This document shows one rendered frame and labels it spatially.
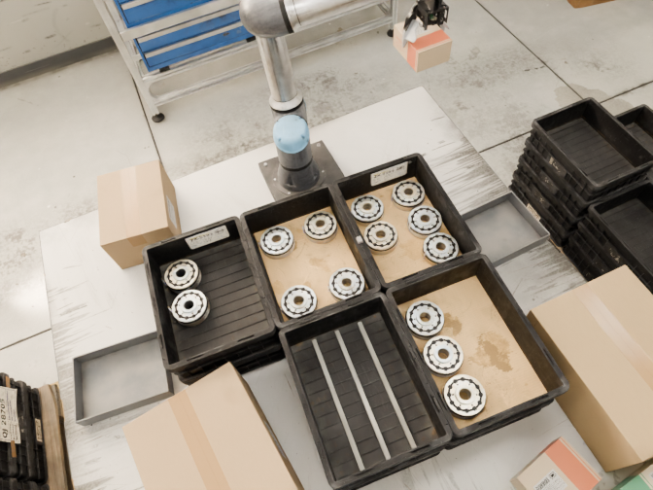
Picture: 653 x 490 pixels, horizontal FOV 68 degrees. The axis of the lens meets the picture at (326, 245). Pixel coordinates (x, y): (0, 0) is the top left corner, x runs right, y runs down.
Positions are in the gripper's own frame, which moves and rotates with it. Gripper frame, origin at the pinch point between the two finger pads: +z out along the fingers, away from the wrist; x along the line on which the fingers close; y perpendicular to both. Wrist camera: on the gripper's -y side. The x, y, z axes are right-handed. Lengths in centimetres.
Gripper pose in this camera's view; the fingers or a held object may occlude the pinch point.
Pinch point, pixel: (422, 38)
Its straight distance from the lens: 171.3
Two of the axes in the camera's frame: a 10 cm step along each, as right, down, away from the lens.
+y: 4.0, 7.7, -5.0
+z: 0.8, 5.1, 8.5
